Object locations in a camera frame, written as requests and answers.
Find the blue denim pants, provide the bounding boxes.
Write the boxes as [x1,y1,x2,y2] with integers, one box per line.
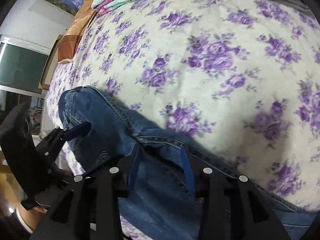
[58,86,317,240]

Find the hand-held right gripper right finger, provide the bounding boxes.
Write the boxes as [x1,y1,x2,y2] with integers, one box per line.
[179,144,292,240]

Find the window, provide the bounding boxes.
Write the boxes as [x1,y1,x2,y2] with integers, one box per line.
[0,36,50,95]

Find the person's left forearm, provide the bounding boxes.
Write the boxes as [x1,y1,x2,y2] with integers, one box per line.
[15,204,49,234]

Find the orange brown pillow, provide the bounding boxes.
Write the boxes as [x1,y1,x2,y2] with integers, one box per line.
[57,0,105,64]

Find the purple floral bed sheet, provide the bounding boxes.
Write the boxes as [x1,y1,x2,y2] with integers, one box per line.
[41,0,320,239]

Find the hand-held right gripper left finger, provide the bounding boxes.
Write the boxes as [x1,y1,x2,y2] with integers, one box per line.
[30,144,142,240]

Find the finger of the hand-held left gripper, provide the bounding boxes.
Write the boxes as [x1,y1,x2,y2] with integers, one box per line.
[39,122,91,156]

